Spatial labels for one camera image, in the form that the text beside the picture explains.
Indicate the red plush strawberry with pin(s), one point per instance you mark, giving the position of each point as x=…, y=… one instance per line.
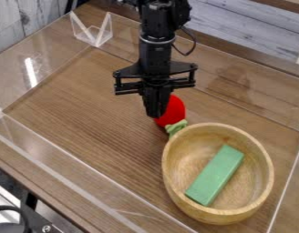
x=172, y=121

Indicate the wooden oval bowl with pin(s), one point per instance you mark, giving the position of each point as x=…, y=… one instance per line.
x=189, y=151

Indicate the black metal table mount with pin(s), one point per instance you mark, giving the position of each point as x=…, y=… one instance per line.
x=38, y=224

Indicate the clear acrylic corner bracket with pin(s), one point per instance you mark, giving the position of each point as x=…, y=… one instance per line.
x=92, y=35

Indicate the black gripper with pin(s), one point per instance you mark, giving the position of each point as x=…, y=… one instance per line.
x=130, y=78

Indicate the green rectangular block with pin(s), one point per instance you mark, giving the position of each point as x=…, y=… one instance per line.
x=213, y=176

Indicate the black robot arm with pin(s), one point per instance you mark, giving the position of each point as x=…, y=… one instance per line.
x=162, y=17

